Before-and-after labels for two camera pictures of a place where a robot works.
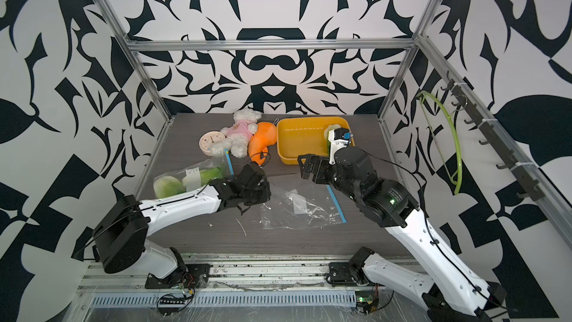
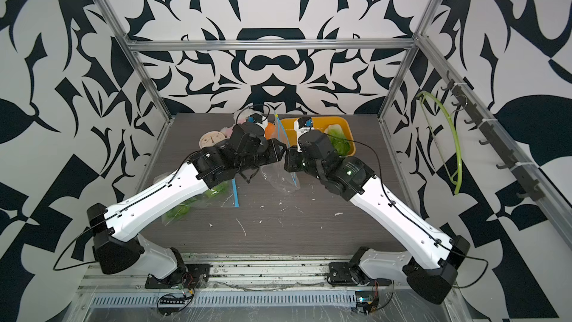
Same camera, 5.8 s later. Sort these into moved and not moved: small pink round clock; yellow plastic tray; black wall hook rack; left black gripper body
Moved: left black gripper body
Not moved: black wall hook rack; small pink round clock; yellow plastic tray
